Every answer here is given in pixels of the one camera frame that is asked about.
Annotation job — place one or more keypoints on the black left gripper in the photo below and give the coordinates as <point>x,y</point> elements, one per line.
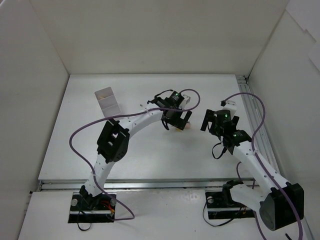
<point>180,122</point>

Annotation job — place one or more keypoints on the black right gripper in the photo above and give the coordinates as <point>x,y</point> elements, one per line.
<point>211,122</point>

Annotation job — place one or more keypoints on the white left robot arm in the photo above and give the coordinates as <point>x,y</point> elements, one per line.
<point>113,141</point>

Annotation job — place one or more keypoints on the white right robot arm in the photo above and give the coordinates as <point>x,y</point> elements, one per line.
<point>279,203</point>

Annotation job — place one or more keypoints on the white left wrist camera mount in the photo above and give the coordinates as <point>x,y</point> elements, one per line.
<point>186,99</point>

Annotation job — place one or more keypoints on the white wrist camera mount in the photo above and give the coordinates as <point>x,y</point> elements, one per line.
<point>186,99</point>
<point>228,105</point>

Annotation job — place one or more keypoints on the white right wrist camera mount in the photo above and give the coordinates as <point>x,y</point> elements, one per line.
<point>228,105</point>

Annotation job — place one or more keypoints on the aluminium right side rail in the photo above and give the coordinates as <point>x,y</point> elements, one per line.
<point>254,113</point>

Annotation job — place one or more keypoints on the aluminium rail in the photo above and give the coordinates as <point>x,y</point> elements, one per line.
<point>46,185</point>
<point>254,113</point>

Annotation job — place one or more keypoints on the aluminium front rail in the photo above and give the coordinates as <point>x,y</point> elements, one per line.
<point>46,185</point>

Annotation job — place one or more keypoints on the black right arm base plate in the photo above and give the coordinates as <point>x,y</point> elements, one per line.
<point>217,209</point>

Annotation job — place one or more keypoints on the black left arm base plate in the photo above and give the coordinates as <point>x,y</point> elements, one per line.
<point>102,211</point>

